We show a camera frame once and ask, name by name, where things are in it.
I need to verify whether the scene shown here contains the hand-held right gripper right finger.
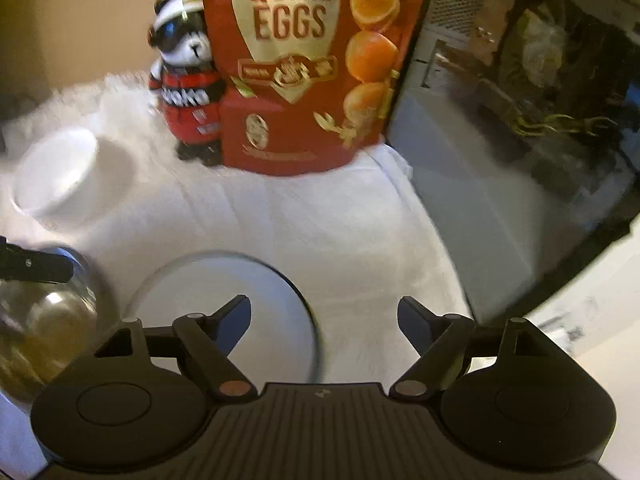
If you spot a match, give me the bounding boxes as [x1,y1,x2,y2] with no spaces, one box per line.
[389,296,551,398]

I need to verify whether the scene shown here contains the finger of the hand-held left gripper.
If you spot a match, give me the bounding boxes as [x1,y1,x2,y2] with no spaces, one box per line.
[0,235,75,283]

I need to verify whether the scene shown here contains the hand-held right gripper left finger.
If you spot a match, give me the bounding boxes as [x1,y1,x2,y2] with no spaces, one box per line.
[95,294,257,403]

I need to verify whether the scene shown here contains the blue enamel bowl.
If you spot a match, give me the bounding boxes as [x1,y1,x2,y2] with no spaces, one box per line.
[122,250,326,386]

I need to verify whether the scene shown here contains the stainless steel bowl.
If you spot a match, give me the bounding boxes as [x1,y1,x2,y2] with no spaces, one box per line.
[0,244,103,403]

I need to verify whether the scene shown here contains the white paper bowl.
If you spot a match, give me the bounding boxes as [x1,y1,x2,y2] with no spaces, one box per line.
[11,127,101,218]

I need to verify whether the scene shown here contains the white fluffy blanket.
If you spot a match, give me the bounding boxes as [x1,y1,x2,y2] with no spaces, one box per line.
[0,72,476,480]

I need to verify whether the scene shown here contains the panda figurine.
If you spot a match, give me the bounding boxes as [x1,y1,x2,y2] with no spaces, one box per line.
[147,0,226,168]

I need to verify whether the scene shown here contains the red snack bag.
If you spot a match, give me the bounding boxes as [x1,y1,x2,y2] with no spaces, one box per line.
[197,0,436,177]

